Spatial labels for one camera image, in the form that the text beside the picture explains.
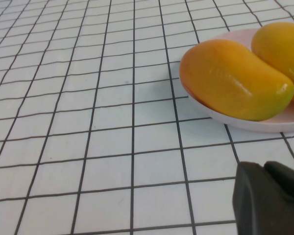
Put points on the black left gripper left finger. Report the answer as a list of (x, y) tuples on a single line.
[(254, 208)]

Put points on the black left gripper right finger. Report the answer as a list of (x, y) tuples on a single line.
[(286, 178)]

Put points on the orange-tinted mango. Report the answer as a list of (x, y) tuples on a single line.
[(230, 80)]

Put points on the yellow mango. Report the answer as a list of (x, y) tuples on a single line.
[(279, 46)]

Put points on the pink round plate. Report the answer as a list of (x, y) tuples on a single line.
[(259, 126)]

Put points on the white grid-pattern tablecloth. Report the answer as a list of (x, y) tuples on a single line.
[(88, 110)]

